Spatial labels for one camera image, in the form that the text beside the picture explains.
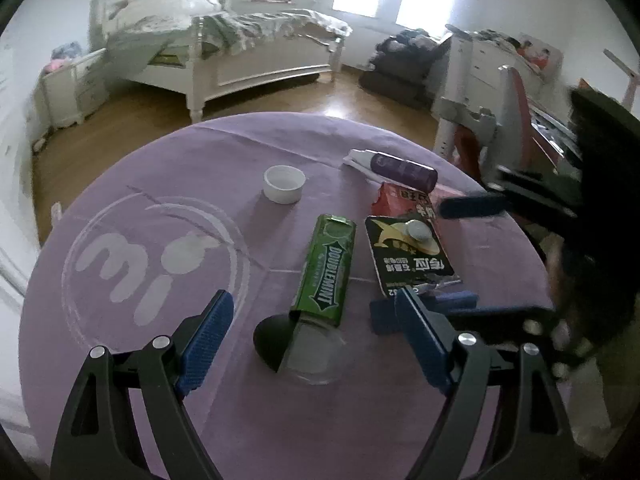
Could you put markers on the black snack wrapper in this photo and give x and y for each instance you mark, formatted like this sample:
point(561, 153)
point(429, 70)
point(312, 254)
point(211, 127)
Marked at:
point(408, 252)

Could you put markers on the white study desk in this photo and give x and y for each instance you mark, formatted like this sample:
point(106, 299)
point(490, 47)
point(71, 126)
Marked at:
point(592, 111)

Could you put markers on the purple round tablecloth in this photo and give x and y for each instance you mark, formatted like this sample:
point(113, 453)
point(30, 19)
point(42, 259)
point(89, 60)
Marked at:
point(153, 239)

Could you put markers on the white wooden bed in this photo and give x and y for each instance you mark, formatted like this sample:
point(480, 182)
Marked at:
point(202, 50)

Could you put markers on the pink grey desk chair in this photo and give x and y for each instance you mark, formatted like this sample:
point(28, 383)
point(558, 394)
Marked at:
point(484, 141)

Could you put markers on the red snack box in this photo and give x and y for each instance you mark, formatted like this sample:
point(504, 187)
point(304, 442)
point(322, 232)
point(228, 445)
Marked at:
point(397, 201)

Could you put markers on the green doublemint gum pack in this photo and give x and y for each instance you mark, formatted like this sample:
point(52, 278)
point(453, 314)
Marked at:
point(322, 289)

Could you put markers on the white bottle cap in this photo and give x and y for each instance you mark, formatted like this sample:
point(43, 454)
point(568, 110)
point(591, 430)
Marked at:
point(283, 184)

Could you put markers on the dark massage armchair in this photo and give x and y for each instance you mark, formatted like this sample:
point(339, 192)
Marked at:
point(407, 67)

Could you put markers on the white bedside nightstand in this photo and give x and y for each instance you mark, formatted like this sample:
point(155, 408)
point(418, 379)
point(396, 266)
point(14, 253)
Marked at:
point(76, 90)

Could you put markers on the clear plastic cup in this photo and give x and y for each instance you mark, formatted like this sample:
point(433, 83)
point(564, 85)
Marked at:
point(299, 346)

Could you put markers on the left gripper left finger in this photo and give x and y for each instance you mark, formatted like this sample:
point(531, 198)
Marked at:
point(97, 436)

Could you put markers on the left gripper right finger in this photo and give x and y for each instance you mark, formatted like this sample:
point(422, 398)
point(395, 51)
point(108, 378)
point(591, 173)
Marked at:
point(530, 437)

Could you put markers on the white drawer cabinet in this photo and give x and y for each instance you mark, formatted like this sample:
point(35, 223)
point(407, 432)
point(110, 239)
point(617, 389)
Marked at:
point(536, 62)

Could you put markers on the purple spray bottle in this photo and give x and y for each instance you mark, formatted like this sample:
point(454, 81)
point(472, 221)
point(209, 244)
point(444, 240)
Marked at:
point(386, 166)

